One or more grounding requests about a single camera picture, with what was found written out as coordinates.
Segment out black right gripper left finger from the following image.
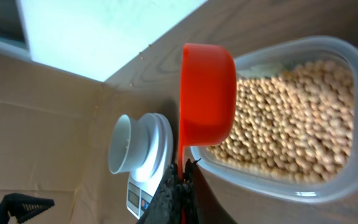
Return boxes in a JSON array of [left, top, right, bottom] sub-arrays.
[[137, 164, 182, 224]]

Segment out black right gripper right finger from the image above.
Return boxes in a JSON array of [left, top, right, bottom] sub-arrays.
[[183, 159, 236, 224]]

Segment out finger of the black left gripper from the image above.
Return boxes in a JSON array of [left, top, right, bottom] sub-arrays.
[[1, 193, 55, 223]]

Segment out white digital kitchen scale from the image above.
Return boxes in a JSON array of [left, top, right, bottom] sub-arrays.
[[126, 113, 173, 219]]

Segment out red plastic measuring scoop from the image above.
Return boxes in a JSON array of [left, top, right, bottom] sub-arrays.
[[177, 42, 237, 224]]

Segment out white plastic bowl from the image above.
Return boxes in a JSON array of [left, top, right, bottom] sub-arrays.
[[108, 114, 149, 174]]

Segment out clear container of soybeans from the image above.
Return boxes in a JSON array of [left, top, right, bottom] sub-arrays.
[[191, 37, 358, 203]]

